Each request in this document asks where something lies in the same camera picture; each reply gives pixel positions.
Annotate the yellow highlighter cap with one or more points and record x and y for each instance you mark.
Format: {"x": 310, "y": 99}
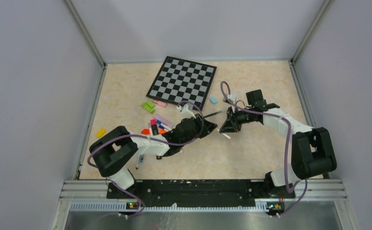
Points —
{"x": 101, "y": 132}

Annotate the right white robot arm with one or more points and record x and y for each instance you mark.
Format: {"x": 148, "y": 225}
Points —
{"x": 310, "y": 149}

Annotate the white marker yellow end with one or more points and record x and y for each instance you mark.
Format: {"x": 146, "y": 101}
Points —
{"x": 225, "y": 135}

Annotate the light blue highlighter cap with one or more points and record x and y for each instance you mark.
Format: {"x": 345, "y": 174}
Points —
{"x": 213, "y": 100}

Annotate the pale purple highlighter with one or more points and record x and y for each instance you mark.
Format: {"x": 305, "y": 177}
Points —
{"x": 163, "y": 120}

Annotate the black highlighter pink cap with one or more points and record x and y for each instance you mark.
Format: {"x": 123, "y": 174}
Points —
{"x": 154, "y": 127}

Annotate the green ink clear pen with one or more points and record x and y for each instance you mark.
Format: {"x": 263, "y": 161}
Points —
{"x": 212, "y": 114}

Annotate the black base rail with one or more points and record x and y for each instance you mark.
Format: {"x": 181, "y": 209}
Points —
{"x": 239, "y": 187}

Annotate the black grey chessboard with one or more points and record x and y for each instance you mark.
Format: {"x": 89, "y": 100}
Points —
{"x": 182, "y": 80}

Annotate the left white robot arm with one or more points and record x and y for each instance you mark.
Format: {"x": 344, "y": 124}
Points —
{"x": 112, "y": 152}

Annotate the orange highlighter cap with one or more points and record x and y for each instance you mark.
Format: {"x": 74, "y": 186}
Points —
{"x": 145, "y": 132}

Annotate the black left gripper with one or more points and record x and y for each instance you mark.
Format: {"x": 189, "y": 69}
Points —
{"x": 198, "y": 119}

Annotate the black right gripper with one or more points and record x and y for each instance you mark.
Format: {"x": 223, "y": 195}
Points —
{"x": 229, "y": 125}

